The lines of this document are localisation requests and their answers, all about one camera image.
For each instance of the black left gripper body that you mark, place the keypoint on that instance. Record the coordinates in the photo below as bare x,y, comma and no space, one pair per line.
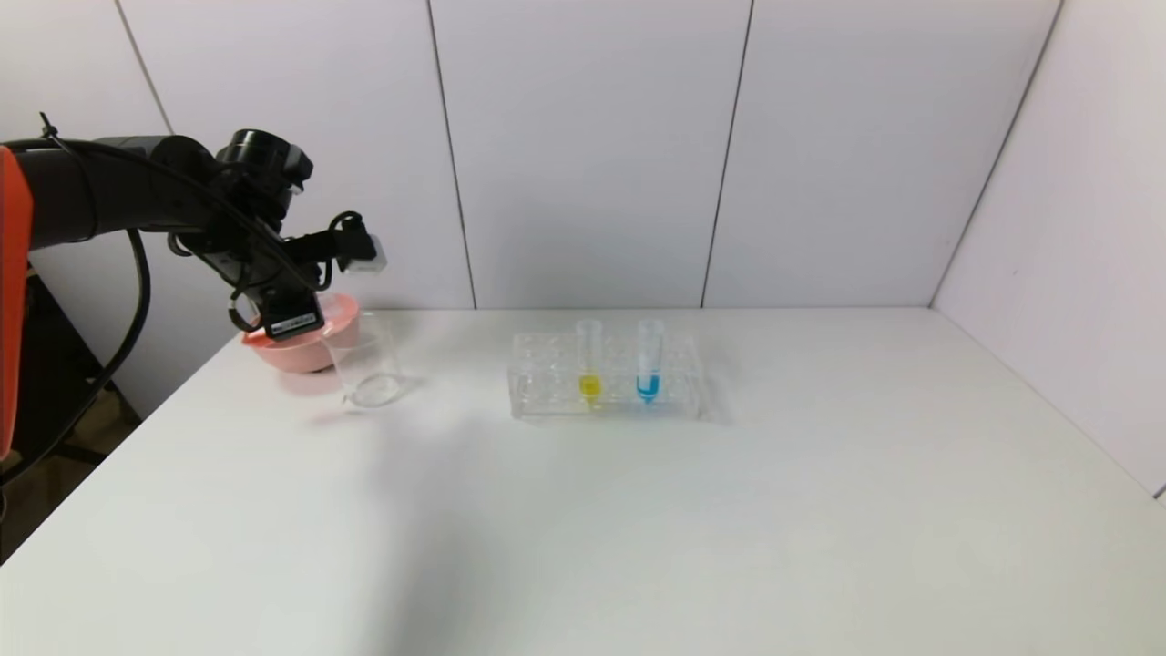
292,320

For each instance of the test tube with blue pigment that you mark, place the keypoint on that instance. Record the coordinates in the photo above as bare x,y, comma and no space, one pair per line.
648,384

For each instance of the orange and black left arm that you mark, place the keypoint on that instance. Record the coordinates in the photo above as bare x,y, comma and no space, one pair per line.
100,191

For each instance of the test tube with yellow pigment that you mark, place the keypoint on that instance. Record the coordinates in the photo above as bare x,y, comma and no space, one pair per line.
590,386

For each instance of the clear acrylic test tube rack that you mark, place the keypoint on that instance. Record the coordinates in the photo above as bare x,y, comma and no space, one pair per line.
674,392

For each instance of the pink bowl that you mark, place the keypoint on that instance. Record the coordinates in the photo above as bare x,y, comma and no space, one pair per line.
305,355

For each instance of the clear glass beaker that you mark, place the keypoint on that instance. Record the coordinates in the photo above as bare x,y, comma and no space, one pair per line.
369,374

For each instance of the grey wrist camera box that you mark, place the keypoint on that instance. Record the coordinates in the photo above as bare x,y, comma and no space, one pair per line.
366,260

